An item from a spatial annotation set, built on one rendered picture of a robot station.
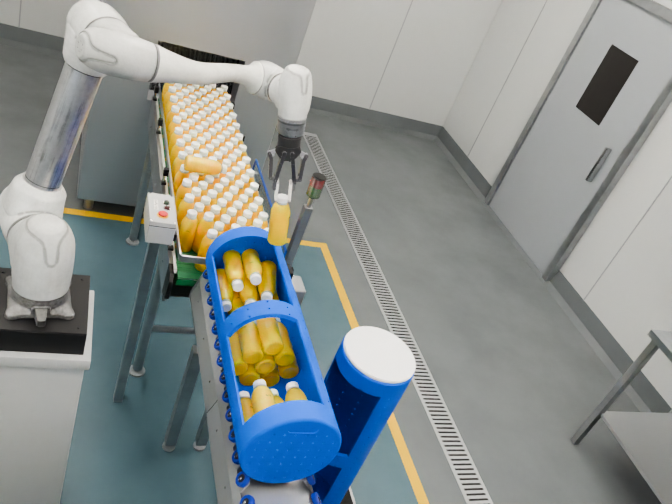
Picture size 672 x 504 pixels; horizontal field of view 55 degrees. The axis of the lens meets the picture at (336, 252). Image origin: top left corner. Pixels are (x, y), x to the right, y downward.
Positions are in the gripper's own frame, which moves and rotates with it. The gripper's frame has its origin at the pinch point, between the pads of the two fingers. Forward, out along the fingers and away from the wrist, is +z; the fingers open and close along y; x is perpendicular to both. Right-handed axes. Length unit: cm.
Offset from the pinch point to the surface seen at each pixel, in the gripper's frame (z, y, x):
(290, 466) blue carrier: 49, 1, -73
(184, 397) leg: 105, -30, 11
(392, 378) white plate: 53, 41, -33
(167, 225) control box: 29, -38, 23
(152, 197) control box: 26, -45, 38
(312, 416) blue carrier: 29, 5, -73
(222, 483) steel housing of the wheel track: 62, -17, -68
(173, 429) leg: 126, -34, 13
